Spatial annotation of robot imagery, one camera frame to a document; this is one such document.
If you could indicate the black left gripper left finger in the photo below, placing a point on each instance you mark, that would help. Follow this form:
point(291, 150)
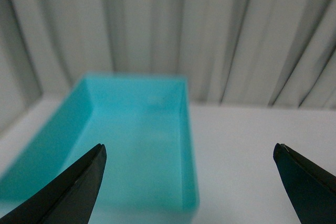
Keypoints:
point(70, 197)

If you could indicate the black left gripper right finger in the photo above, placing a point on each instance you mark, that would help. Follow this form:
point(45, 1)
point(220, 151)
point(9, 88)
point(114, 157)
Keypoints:
point(310, 188)

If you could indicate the teal plastic storage box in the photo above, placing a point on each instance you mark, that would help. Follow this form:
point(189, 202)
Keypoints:
point(144, 123)

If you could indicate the grey pleated curtain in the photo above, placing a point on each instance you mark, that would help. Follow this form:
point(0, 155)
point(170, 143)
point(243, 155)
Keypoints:
point(249, 52)

